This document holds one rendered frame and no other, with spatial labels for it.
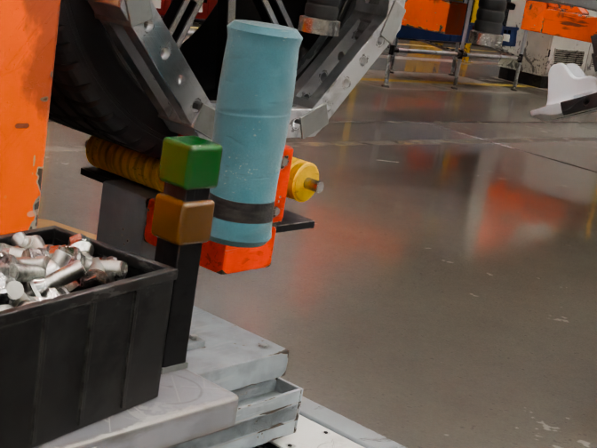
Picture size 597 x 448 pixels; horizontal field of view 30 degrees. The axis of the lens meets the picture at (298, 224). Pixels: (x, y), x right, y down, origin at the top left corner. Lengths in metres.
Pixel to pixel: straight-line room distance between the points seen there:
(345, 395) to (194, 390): 1.25
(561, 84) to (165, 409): 0.60
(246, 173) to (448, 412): 1.05
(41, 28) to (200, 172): 0.19
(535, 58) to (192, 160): 8.57
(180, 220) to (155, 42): 0.40
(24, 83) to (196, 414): 0.33
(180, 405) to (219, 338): 0.81
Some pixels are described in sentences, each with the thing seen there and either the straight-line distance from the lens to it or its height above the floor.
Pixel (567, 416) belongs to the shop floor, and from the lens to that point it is 2.37.
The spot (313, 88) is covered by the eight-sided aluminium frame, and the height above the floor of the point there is 0.64.
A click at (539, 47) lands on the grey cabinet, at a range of 9.45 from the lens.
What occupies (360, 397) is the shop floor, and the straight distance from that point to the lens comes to 2.22.
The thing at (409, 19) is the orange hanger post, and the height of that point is 0.56.
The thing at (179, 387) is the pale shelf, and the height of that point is 0.45.
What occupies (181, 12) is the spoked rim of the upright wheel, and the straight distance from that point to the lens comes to 1.48.
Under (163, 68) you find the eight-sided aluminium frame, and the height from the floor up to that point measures 0.67.
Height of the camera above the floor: 0.84
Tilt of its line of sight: 14 degrees down
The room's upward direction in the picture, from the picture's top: 9 degrees clockwise
